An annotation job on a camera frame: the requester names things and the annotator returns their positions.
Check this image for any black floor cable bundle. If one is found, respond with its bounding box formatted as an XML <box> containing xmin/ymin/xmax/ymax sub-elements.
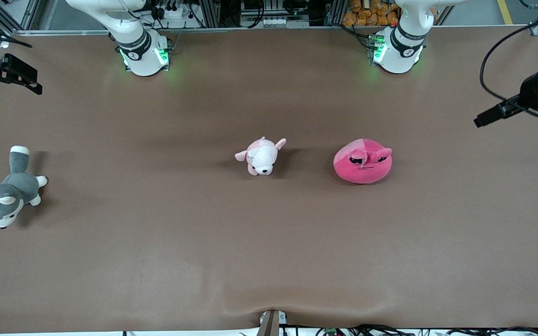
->
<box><xmin>315</xmin><ymin>324</ymin><xmax>538</xmax><ymax>336</ymax></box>

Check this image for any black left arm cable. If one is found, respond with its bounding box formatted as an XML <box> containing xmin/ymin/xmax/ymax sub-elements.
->
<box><xmin>479</xmin><ymin>18</ymin><xmax>538</xmax><ymax>120</ymax></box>

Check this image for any grey white husky plush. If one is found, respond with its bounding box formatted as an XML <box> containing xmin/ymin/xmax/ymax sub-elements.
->
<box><xmin>0</xmin><ymin>146</ymin><xmax>49</xmax><ymax>229</ymax></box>

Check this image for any pale pink white plush dog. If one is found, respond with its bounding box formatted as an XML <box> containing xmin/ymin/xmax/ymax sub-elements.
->
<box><xmin>234</xmin><ymin>136</ymin><xmax>287</xmax><ymax>176</ymax></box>

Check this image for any round hot pink plush toy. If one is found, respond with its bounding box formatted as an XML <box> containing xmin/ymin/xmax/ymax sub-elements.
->
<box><xmin>333</xmin><ymin>138</ymin><xmax>393</xmax><ymax>184</ymax></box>

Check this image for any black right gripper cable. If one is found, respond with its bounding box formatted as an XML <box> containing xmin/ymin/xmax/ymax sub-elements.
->
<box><xmin>0</xmin><ymin>35</ymin><xmax>33</xmax><ymax>49</ymax></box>

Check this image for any white power strip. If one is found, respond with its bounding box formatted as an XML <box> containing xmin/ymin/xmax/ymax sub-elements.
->
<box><xmin>156</xmin><ymin>4</ymin><xmax>191</xmax><ymax>20</ymax></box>

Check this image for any orange packaged goods pile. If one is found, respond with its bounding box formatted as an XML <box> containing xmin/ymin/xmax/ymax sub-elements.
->
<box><xmin>342</xmin><ymin>0</ymin><xmax>401</xmax><ymax>27</ymax></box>

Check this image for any yellow floor tape strip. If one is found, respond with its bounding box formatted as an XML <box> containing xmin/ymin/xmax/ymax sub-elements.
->
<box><xmin>497</xmin><ymin>0</ymin><xmax>515</xmax><ymax>25</ymax></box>

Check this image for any white terminal block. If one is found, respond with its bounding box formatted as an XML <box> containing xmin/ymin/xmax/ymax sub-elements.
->
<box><xmin>262</xmin><ymin>16</ymin><xmax>294</xmax><ymax>28</ymax></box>

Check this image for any metal table edge bracket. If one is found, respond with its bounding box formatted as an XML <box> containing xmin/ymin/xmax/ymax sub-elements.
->
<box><xmin>257</xmin><ymin>309</ymin><xmax>289</xmax><ymax>336</ymax></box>

